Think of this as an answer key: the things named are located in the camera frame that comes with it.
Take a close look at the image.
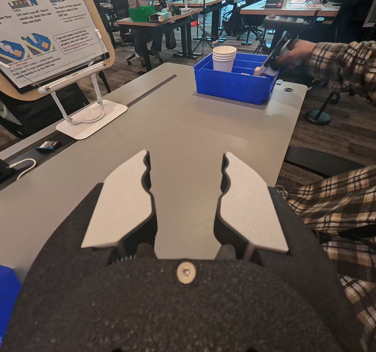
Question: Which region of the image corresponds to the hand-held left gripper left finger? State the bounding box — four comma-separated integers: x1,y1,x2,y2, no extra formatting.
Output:
80,149,157,250

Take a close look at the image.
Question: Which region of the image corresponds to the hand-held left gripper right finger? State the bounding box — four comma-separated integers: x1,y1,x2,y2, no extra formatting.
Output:
214,152,290,255

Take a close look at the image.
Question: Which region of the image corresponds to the blue plastic bin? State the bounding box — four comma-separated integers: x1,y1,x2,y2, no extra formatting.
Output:
0,265,22,341
193,53,279,105

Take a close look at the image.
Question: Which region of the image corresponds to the person's right hand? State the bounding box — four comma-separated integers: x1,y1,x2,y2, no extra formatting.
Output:
277,39,317,66

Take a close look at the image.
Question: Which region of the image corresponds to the black stanchion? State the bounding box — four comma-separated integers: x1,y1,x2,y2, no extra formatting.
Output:
304,92,332,125

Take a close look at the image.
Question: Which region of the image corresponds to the black chair armrest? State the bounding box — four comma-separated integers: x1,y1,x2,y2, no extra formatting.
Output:
283,146,366,178

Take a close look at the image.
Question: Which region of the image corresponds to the small black device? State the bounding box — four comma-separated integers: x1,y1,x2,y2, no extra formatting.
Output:
35,141,62,154

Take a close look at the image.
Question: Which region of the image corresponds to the black power bank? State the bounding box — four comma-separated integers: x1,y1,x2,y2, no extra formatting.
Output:
0,158,14,184

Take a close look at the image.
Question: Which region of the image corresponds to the stack of green bins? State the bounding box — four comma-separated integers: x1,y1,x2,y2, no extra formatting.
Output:
129,6,155,22

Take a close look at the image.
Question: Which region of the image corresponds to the instruction sheet on stand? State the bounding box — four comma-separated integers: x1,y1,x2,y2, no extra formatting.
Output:
0,0,116,101

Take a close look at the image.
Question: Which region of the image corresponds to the white cable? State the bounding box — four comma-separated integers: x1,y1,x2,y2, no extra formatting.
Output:
9,158,37,181

